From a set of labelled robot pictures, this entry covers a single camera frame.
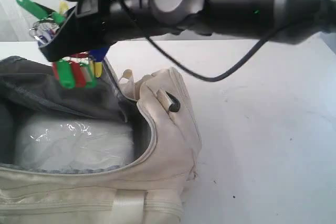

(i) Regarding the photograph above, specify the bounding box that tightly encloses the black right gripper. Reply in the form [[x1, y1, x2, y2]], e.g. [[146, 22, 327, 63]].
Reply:
[[38, 0, 119, 62]]

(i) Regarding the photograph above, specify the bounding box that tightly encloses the colourful plastic key tag bunch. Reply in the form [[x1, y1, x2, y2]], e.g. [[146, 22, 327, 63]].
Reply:
[[16, 0, 109, 89]]

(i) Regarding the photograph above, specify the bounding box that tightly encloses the cream duffel bag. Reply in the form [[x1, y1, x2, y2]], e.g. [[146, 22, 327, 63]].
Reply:
[[1, 56, 202, 223]]

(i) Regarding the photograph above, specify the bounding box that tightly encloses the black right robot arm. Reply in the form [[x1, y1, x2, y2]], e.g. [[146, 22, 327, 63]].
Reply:
[[39, 0, 335, 62]]

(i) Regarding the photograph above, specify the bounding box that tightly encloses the clear plastic-wrapped white package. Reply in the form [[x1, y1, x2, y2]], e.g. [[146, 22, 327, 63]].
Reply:
[[14, 114, 134, 171]]

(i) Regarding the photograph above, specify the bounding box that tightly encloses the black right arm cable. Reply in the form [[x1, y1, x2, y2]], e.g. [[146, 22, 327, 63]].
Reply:
[[55, 0, 289, 82]]

